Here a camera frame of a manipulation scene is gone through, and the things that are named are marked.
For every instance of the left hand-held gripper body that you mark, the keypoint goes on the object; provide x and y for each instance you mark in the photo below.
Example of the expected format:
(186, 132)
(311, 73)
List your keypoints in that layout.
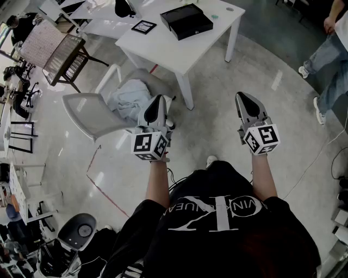
(142, 144)

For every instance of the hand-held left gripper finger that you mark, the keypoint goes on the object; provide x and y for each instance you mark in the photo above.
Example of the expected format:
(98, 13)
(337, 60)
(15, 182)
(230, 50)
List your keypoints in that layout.
(145, 119)
(163, 114)

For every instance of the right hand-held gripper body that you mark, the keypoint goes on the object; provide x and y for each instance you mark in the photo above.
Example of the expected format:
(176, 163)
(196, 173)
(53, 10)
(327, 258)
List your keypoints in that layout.
(267, 137)

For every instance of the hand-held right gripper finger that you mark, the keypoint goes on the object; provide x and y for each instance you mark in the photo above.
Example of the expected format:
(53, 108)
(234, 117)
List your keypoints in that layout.
(262, 112)
(242, 114)

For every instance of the black box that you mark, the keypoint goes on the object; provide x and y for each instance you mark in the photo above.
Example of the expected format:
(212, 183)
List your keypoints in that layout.
(187, 21)

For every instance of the small green plastic part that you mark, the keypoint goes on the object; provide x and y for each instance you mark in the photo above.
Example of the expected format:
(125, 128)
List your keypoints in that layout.
(215, 16)

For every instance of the person's left forearm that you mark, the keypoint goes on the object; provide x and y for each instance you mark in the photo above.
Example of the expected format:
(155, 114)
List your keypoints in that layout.
(157, 184)

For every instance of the person's right forearm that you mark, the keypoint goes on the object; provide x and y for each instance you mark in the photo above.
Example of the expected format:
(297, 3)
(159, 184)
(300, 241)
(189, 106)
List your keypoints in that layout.
(263, 176)

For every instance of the grey plastic chair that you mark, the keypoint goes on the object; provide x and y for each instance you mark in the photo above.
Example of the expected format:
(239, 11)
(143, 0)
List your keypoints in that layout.
(89, 114)

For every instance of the light crumpled cloth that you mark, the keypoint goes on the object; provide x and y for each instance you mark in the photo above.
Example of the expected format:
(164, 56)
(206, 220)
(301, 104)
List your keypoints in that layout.
(130, 95)

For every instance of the person's white shoe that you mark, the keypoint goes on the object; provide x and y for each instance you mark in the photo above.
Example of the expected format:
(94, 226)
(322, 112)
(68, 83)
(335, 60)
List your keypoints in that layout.
(211, 160)

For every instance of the person's black trousers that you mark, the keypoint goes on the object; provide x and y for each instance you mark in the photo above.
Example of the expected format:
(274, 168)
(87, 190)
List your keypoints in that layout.
(214, 179)

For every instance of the white grey robot head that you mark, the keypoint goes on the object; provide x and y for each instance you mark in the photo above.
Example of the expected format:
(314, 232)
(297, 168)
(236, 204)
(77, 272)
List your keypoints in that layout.
(79, 230)

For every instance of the person's black printed shirt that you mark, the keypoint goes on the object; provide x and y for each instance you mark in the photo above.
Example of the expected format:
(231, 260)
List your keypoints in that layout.
(190, 244)

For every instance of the black backpack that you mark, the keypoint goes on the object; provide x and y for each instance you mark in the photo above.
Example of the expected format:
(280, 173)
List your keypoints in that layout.
(122, 8)

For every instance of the black picture frame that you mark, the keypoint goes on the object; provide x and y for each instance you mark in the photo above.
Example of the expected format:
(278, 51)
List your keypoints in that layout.
(144, 27)

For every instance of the black metal frame stand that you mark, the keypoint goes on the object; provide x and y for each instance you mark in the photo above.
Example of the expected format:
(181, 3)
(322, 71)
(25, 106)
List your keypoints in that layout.
(21, 137)

